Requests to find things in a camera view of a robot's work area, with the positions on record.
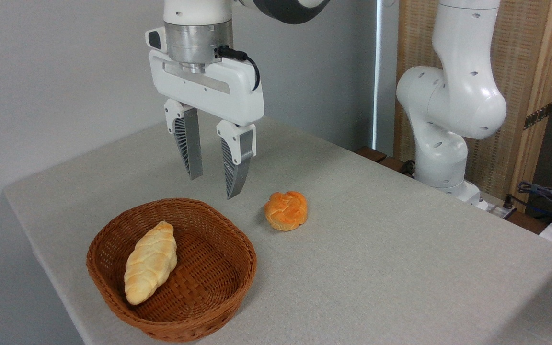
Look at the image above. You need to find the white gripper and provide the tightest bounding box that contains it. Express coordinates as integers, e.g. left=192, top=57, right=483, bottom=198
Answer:
left=149, top=49, right=265, bottom=200

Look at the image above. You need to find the round orange braided bread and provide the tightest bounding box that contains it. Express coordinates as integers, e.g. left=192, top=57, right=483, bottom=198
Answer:
left=264, top=191, right=309, bottom=232

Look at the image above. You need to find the brown woven wicker basket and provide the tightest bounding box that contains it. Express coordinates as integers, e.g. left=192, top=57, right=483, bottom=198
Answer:
left=86, top=198, right=258, bottom=343

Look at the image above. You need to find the long pale braided bread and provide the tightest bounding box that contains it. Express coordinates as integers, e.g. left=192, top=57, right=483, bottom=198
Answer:
left=124, top=221, right=178, bottom=306

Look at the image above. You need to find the wooden woven folding screen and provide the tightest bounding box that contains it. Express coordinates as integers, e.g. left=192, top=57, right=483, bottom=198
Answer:
left=393, top=0, right=552, bottom=212

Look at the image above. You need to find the metal screen hinge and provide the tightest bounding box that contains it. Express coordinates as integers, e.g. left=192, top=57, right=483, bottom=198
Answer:
left=523, top=102, right=552, bottom=130

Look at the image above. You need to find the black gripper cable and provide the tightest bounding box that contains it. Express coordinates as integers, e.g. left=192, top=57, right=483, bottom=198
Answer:
left=216, top=46, right=261, bottom=92

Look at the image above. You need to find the bundle of dark cables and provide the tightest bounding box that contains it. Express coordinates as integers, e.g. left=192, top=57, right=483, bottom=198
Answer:
left=517, top=181, right=552, bottom=227

